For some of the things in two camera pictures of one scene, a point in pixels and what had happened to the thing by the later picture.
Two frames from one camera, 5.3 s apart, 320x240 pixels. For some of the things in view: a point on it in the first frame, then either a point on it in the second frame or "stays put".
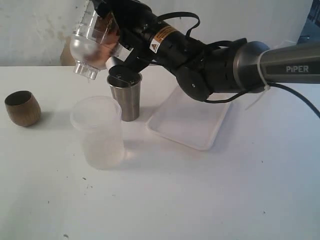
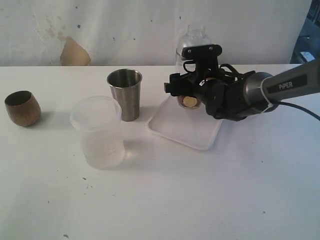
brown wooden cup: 23,107 stays put
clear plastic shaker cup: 103,29 → 188,102
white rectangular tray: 195,123 stays put
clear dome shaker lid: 91,56 → 196,36
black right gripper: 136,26 → 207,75
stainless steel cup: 128,98 stays put
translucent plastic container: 99,118 stays put
